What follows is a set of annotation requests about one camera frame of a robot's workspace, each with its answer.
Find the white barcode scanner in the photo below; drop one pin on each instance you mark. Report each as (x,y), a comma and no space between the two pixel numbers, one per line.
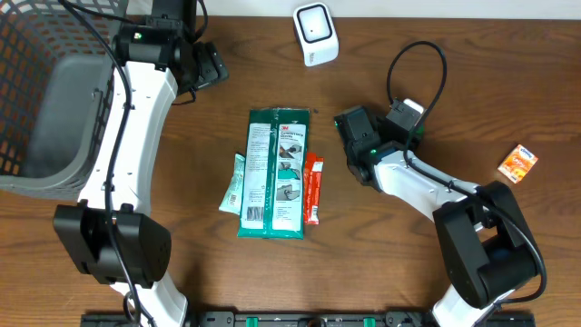
(316,34)

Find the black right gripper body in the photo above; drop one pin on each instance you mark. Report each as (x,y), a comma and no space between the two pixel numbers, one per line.
(375,123)

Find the green 3M gloves package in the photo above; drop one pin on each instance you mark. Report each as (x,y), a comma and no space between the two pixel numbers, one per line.
(272,193)

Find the red white sachet stick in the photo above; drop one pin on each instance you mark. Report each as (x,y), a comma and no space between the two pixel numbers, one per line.
(312,177)

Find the pale green wet wipes pack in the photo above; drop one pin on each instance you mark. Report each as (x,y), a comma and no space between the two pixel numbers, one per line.
(231,202)

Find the grey plastic mesh basket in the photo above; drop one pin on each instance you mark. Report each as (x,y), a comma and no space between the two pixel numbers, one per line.
(56,94)

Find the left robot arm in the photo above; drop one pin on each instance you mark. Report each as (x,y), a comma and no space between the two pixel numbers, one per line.
(109,233)

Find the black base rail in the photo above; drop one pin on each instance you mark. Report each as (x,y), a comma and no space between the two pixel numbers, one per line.
(387,319)

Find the orange snack packet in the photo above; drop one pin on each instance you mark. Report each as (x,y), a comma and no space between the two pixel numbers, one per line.
(517,164)

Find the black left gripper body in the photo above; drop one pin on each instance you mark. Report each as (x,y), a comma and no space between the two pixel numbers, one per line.
(209,67)

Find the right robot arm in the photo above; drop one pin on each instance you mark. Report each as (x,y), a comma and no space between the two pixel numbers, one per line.
(487,247)

